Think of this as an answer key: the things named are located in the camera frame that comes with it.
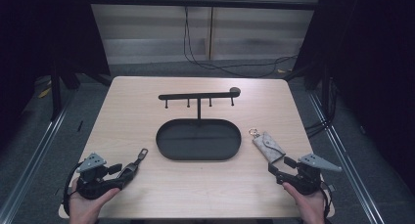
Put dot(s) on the metal floor rail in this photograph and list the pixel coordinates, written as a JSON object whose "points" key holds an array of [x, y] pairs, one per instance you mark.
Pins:
{"points": [[36, 152], [345, 152]]}

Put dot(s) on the yellow floor tape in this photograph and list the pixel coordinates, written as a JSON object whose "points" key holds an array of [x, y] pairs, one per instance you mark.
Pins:
{"points": [[44, 92]]}

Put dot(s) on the black metal stand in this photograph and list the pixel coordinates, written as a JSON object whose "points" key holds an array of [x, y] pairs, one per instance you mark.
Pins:
{"points": [[56, 93]]}

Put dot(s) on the black key rack with tray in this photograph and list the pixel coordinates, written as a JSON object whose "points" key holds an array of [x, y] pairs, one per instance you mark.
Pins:
{"points": [[198, 139]]}

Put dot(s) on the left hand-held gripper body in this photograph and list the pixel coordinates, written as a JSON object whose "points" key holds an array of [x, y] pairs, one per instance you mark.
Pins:
{"points": [[94, 181]]}

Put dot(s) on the black horizontal bar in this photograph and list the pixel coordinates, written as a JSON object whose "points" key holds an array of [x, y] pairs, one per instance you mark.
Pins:
{"points": [[202, 3]]}

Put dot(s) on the person's left hand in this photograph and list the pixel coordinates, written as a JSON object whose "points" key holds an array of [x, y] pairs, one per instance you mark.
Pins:
{"points": [[88, 206]]}

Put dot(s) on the person's right hand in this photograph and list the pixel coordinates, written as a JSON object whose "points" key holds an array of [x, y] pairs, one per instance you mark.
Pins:
{"points": [[308, 206]]}

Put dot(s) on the small black floor piece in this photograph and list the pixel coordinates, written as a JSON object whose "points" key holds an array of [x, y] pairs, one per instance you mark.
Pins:
{"points": [[80, 126]]}

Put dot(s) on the dark curtain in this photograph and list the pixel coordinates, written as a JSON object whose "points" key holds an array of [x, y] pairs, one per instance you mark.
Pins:
{"points": [[368, 70], [45, 31]]}

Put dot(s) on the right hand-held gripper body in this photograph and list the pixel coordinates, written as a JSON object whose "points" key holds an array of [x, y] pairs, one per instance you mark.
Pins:
{"points": [[308, 180]]}

